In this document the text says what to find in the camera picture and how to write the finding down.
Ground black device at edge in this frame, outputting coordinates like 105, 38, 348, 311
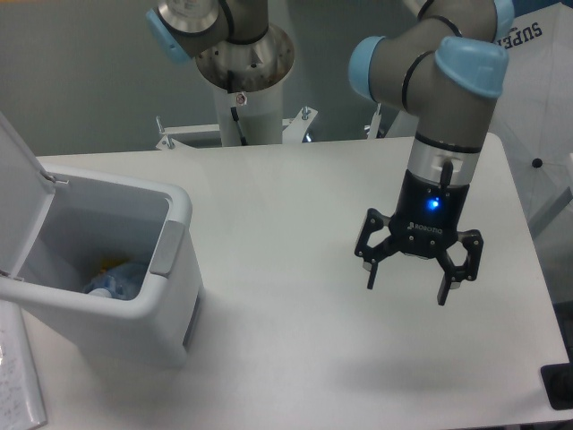
541, 363, 572, 410

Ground clear crushed plastic bottle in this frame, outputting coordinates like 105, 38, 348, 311
83, 262, 147, 301

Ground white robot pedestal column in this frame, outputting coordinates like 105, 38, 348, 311
213, 84, 283, 147

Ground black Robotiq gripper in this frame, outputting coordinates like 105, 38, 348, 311
354, 168, 485, 307

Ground white open trash can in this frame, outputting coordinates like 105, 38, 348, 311
1, 120, 203, 367

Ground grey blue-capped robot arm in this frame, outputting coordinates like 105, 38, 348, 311
146, 1, 514, 305

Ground yellow blue snack wrapper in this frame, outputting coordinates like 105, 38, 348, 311
99, 257, 129, 271

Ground white metal frame brackets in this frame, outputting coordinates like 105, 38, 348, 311
156, 105, 386, 150

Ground white paper clipboard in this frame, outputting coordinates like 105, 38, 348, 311
1, 301, 47, 429

